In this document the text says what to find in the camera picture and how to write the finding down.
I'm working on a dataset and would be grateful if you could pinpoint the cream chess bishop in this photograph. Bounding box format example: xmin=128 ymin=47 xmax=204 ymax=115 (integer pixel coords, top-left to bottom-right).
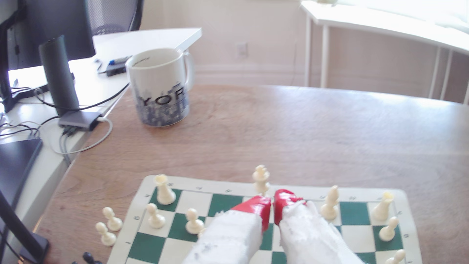
xmin=320 ymin=185 xmax=340 ymax=221

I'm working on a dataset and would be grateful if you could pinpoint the white skyline print mug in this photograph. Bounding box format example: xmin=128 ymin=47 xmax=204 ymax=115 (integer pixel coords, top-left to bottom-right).
xmin=125 ymin=48 xmax=195 ymax=128

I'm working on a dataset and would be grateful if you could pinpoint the cream chess king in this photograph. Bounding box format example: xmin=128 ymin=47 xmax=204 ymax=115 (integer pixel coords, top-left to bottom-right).
xmin=252 ymin=165 xmax=270 ymax=196

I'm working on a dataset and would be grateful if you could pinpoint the black cable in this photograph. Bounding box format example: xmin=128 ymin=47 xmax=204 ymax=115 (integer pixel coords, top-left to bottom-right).
xmin=34 ymin=82 xmax=131 ymax=113

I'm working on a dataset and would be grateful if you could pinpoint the green and cream chess mat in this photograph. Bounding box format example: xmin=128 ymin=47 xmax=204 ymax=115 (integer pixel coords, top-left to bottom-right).
xmin=106 ymin=175 xmax=423 ymax=264

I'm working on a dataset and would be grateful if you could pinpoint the cream chess rook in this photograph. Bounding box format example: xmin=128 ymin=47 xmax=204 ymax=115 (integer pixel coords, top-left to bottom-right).
xmin=371 ymin=191 xmax=395 ymax=221
xmin=153 ymin=174 xmax=177 ymax=205

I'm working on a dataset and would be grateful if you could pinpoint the cream chess pawn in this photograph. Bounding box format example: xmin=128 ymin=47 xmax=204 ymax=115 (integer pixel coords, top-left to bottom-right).
xmin=146 ymin=203 xmax=166 ymax=229
xmin=379 ymin=216 xmax=399 ymax=242
xmin=385 ymin=249 xmax=406 ymax=264
xmin=95 ymin=222 xmax=117 ymax=247
xmin=185 ymin=208 xmax=205 ymax=235
xmin=102 ymin=207 xmax=123 ymax=232

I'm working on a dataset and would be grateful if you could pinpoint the white cable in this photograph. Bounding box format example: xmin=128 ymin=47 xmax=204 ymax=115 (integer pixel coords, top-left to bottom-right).
xmin=51 ymin=117 xmax=113 ymax=155

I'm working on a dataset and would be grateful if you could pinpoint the black mesh office chair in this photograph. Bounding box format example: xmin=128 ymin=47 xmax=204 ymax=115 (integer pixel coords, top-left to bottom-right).
xmin=87 ymin=0 xmax=144 ymax=36

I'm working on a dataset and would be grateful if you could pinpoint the black camera stand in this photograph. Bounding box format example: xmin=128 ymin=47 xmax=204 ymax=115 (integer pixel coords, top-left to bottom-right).
xmin=0 ymin=191 xmax=50 ymax=264

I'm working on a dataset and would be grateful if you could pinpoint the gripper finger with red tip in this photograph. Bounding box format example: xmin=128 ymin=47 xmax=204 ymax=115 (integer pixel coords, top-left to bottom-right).
xmin=182 ymin=195 xmax=272 ymax=264
xmin=274 ymin=189 xmax=365 ymax=264

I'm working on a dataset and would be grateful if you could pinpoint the grey usb hub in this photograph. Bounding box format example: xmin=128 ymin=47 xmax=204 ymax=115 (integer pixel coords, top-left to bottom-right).
xmin=59 ymin=111 xmax=103 ymax=132

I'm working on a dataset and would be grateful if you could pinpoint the dark cylindrical stand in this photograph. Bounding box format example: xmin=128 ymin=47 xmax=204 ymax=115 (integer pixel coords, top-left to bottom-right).
xmin=38 ymin=35 xmax=80 ymax=117

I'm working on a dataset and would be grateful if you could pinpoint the white desk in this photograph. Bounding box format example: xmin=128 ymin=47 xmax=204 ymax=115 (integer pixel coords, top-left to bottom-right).
xmin=0 ymin=27 xmax=203 ymax=253

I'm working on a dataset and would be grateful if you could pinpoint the white side table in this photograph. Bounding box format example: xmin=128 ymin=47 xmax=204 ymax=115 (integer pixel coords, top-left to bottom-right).
xmin=300 ymin=0 xmax=469 ymax=105

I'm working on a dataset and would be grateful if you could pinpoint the black laptop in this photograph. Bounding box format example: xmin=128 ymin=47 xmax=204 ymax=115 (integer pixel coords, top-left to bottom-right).
xmin=0 ymin=138 xmax=43 ymax=217

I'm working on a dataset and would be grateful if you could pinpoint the black computer monitor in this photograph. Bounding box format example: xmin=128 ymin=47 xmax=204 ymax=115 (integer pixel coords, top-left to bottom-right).
xmin=0 ymin=0 xmax=96 ymax=112

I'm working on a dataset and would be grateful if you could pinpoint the black chess pawn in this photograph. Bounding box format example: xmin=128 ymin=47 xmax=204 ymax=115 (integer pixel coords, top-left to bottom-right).
xmin=82 ymin=252 xmax=103 ymax=264

